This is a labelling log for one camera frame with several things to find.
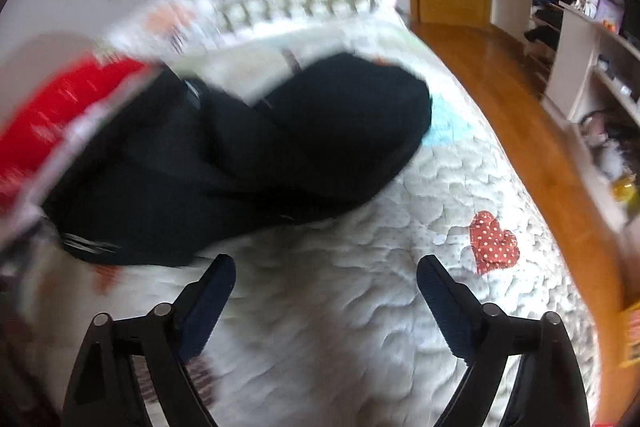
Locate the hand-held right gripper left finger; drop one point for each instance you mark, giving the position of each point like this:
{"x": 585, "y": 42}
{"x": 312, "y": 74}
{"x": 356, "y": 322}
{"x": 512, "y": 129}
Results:
{"x": 210, "y": 302}

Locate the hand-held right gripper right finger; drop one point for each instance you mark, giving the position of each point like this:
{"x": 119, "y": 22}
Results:
{"x": 442, "y": 302}

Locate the black pants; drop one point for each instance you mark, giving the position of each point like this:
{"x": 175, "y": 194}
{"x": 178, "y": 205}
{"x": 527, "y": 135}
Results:
{"x": 300, "y": 147}

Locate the heart patterned quilt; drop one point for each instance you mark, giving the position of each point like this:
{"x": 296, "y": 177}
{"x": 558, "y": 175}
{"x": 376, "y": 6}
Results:
{"x": 350, "y": 307}

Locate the yellow round object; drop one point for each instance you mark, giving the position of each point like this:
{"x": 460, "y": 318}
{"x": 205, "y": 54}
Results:
{"x": 625, "y": 189}

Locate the long red pillow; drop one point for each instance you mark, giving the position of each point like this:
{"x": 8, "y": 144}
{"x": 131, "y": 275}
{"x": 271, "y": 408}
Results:
{"x": 60, "y": 107}

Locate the white shelf unit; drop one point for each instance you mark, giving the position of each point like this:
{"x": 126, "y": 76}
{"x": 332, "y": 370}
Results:
{"x": 575, "y": 67}

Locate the floral white pillow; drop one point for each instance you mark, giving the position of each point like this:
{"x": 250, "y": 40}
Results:
{"x": 160, "y": 17}

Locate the green dotted pillow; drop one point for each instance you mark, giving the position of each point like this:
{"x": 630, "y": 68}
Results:
{"x": 300, "y": 2}

